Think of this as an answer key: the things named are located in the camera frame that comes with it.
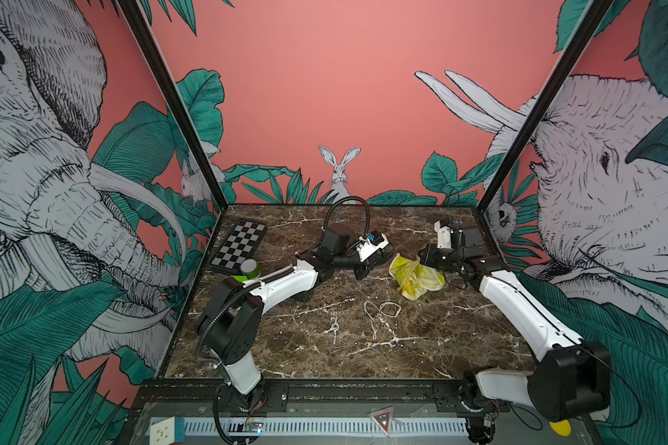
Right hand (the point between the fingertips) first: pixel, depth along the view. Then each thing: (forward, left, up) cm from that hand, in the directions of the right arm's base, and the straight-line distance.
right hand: (416, 247), depth 84 cm
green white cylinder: (0, +55, -13) cm, 56 cm away
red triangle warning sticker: (-42, +11, -18) cm, 47 cm away
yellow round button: (-43, -34, -19) cm, 58 cm away
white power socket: (-46, +63, -13) cm, 79 cm away
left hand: (-4, +10, +1) cm, 10 cm away
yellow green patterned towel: (-3, -1, -14) cm, 14 cm away
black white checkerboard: (+12, +62, -15) cm, 65 cm away
